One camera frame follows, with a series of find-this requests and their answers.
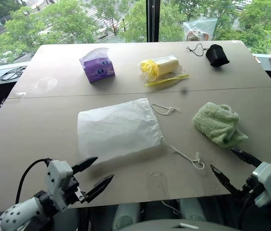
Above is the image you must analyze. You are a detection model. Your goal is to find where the dark window frame post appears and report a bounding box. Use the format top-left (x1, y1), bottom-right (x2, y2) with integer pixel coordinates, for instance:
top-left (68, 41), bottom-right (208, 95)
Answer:
top-left (146, 0), bottom-right (160, 43)

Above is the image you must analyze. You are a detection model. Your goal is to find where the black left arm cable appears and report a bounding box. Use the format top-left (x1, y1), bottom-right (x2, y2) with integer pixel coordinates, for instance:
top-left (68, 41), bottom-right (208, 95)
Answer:
top-left (15, 157), bottom-right (52, 204)

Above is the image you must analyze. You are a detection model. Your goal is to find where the grey rounded robot body part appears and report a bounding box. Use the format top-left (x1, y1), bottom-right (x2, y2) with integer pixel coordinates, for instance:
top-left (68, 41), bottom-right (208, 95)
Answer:
top-left (112, 203), bottom-right (141, 231)
top-left (178, 198), bottom-right (208, 221)

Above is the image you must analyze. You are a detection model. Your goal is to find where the thin white string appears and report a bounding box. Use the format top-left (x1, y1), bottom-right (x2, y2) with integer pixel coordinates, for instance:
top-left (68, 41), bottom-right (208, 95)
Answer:
top-left (161, 200), bottom-right (182, 216)

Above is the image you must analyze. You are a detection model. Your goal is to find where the green towel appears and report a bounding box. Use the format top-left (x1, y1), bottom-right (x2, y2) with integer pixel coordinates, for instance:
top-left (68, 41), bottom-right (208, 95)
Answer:
top-left (192, 102), bottom-right (249, 148)

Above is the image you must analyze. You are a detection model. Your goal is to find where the white drawstring bag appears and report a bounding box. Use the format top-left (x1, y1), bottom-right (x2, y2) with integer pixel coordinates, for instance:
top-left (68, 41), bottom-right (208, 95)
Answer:
top-left (77, 97), bottom-right (206, 170)

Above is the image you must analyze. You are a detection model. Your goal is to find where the black pouch with cord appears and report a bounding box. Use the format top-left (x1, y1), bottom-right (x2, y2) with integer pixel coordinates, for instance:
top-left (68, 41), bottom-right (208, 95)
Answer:
top-left (185, 43), bottom-right (231, 68)

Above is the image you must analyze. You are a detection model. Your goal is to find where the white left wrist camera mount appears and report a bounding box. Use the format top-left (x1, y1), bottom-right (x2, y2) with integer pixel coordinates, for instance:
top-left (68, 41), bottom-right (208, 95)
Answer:
top-left (44, 159), bottom-right (74, 210)

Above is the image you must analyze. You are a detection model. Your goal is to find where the grey curved robot body part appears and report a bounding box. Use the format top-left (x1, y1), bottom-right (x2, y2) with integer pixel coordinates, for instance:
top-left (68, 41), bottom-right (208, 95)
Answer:
top-left (118, 218), bottom-right (240, 231)

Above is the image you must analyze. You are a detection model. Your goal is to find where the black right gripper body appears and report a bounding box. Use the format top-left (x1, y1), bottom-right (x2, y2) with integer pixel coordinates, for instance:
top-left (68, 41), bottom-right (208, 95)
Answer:
top-left (238, 177), bottom-right (259, 201)

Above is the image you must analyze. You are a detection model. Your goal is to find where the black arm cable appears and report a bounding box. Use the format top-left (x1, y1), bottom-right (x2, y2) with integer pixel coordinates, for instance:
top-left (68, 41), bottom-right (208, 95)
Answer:
top-left (15, 157), bottom-right (52, 204)
top-left (237, 192), bottom-right (258, 231)

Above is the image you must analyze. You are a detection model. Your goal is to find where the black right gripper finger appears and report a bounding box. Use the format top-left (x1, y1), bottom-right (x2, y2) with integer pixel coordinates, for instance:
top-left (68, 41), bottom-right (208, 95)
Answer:
top-left (209, 164), bottom-right (242, 196)
top-left (231, 147), bottom-right (262, 167)

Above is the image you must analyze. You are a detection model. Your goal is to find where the yellow item in zip bag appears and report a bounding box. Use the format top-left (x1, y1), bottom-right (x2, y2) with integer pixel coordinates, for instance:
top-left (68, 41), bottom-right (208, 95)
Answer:
top-left (138, 56), bottom-right (190, 88)

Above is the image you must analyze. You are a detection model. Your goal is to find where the clear plastic bag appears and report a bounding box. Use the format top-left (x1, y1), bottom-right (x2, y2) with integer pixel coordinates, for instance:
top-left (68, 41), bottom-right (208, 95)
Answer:
top-left (183, 19), bottom-right (218, 42)

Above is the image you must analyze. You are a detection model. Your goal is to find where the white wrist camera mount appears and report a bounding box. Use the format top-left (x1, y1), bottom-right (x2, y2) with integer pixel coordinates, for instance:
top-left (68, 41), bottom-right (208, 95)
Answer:
top-left (44, 159), bottom-right (74, 210)
top-left (251, 162), bottom-right (271, 208)

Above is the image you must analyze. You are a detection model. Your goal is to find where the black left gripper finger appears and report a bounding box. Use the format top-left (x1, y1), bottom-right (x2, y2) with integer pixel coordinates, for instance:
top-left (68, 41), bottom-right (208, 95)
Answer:
top-left (71, 156), bottom-right (99, 175)
top-left (85, 174), bottom-right (115, 203)

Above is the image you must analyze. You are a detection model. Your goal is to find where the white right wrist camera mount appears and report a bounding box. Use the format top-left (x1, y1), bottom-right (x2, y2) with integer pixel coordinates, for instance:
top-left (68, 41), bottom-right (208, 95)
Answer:
top-left (251, 162), bottom-right (271, 208)

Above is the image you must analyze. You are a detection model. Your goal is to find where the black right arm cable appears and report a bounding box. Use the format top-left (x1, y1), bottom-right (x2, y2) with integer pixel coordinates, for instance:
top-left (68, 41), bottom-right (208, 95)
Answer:
top-left (237, 192), bottom-right (258, 231)

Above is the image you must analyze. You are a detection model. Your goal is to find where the coiled black cable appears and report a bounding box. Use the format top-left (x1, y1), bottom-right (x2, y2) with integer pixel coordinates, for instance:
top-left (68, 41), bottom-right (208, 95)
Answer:
top-left (0, 65), bottom-right (28, 82)

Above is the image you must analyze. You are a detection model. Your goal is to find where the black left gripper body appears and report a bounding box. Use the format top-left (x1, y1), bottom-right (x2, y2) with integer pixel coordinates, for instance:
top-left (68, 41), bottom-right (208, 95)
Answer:
top-left (62, 175), bottom-right (86, 205)

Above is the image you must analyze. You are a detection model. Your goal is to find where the purple tissue pack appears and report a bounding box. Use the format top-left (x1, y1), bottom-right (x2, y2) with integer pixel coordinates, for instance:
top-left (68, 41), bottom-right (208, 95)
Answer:
top-left (79, 47), bottom-right (116, 84)

